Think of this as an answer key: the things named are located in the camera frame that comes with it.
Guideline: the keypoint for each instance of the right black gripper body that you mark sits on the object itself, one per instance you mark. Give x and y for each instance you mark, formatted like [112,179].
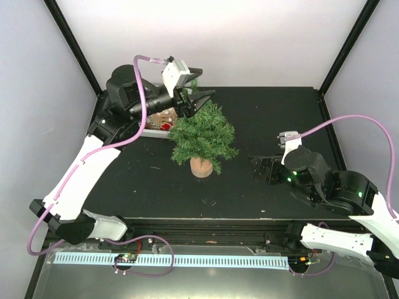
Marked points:
[274,177]

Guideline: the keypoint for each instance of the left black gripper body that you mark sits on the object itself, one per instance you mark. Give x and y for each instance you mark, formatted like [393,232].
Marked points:
[181,105]

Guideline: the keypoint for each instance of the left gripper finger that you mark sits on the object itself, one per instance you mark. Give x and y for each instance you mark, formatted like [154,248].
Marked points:
[198,99]
[193,74]

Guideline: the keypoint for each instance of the small green christmas tree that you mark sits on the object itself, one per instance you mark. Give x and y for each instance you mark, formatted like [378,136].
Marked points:
[203,140]

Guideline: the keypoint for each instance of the white plastic basket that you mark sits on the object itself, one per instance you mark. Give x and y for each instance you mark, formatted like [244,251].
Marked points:
[150,133]

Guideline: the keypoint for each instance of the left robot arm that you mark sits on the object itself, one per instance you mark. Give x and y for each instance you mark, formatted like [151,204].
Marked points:
[121,119]

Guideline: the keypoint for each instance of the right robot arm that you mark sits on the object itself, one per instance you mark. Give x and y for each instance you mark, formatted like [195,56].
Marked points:
[345,193]

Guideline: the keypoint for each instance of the beige burlap sack ornament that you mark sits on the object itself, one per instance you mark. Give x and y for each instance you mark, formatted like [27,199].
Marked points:
[166,116]

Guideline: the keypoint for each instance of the red santa ornament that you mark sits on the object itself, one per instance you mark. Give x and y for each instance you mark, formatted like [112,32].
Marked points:
[166,126]

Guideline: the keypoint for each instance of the right circuit board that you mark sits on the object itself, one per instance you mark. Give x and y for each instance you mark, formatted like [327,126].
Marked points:
[308,259]

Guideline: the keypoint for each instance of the circuit board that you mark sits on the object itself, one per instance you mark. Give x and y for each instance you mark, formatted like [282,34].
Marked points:
[125,258]
[308,259]

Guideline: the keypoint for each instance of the left circuit board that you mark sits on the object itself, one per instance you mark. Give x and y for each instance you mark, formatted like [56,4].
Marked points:
[125,258]

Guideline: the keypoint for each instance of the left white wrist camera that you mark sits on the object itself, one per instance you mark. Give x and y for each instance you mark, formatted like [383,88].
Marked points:
[175,74]

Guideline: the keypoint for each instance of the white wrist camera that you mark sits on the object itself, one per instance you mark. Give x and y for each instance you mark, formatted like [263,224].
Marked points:
[288,141]
[175,74]

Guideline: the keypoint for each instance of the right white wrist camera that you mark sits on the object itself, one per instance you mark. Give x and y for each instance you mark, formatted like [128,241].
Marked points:
[288,141]

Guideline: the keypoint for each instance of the left black frame post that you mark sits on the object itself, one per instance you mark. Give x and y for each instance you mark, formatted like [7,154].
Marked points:
[68,35]

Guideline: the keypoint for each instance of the black frame post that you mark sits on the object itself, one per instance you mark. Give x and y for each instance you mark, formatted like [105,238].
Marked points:
[355,32]
[68,35]

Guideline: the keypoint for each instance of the white slotted cable duct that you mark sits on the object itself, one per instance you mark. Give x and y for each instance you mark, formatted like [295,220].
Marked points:
[165,260]

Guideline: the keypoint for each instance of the right black frame post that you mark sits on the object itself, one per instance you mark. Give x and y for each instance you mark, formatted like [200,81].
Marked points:
[355,32]

